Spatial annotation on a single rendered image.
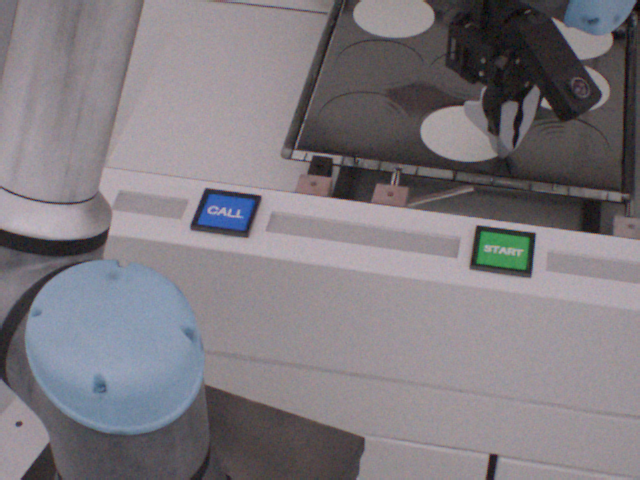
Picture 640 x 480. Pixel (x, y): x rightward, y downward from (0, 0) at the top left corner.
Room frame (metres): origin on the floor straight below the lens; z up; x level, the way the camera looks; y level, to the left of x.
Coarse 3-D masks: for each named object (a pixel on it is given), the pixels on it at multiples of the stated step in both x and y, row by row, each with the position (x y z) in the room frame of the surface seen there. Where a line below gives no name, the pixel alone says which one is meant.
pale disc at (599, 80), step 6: (594, 72) 1.25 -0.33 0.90; (594, 78) 1.24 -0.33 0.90; (600, 78) 1.24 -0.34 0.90; (600, 84) 1.23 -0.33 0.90; (606, 84) 1.23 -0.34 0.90; (606, 90) 1.21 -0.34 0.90; (606, 96) 1.20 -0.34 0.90; (546, 102) 1.19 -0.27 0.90; (600, 102) 1.19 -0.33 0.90; (594, 108) 1.18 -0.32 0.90
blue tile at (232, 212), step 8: (208, 200) 0.94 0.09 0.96; (216, 200) 0.94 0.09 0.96; (224, 200) 0.94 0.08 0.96; (232, 200) 0.94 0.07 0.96; (240, 200) 0.94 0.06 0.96; (248, 200) 0.94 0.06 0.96; (208, 208) 0.93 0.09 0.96; (216, 208) 0.93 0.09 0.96; (224, 208) 0.93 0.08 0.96; (232, 208) 0.93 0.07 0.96; (240, 208) 0.93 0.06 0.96; (248, 208) 0.93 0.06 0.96; (200, 216) 0.92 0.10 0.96; (208, 216) 0.92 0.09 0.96; (216, 216) 0.92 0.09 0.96; (224, 216) 0.92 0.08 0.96; (232, 216) 0.92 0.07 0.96; (240, 216) 0.92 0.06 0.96; (248, 216) 0.92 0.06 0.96; (208, 224) 0.91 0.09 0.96; (216, 224) 0.91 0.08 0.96; (224, 224) 0.91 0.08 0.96; (232, 224) 0.91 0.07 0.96; (240, 224) 0.91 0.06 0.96
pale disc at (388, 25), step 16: (368, 0) 1.40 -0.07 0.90; (384, 0) 1.40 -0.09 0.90; (400, 0) 1.40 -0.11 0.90; (416, 0) 1.40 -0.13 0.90; (368, 16) 1.36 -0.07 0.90; (384, 16) 1.36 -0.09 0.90; (400, 16) 1.36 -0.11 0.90; (416, 16) 1.36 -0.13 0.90; (432, 16) 1.37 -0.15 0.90; (384, 32) 1.33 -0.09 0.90; (400, 32) 1.33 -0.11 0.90; (416, 32) 1.33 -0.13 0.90
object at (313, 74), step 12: (336, 0) 1.39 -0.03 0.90; (336, 12) 1.37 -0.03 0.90; (324, 36) 1.31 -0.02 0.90; (324, 48) 1.29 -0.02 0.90; (312, 60) 1.27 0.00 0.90; (324, 60) 1.27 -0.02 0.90; (312, 72) 1.24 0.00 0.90; (312, 84) 1.22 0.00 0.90; (300, 96) 1.19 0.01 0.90; (300, 108) 1.17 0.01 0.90; (300, 120) 1.15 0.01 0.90; (288, 132) 1.13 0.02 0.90; (300, 132) 1.14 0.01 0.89; (288, 144) 1.10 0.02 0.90
